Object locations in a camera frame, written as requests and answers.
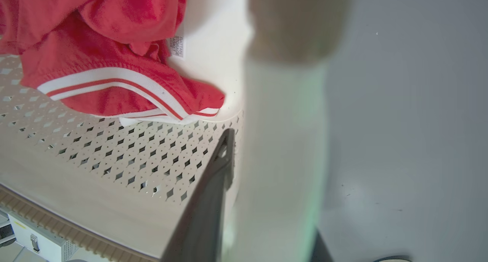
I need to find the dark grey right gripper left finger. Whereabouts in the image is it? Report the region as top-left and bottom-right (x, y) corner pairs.
(160, 128), (235, 262)

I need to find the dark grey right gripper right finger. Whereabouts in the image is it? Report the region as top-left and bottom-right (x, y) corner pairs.
(310, 231), (334, 262)

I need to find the white perforated laundry basket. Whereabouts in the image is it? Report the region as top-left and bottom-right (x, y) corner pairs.
(0, 0), (357, 262)

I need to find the white metal box with latch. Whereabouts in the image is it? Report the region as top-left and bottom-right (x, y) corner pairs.
(0, 206), (81, 262)

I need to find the white printed label tag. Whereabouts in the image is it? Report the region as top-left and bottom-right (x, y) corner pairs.
(169, 24), (186, 60)

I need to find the red garment with white stripes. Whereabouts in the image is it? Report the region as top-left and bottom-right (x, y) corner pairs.
(0, 0), (225, 126)

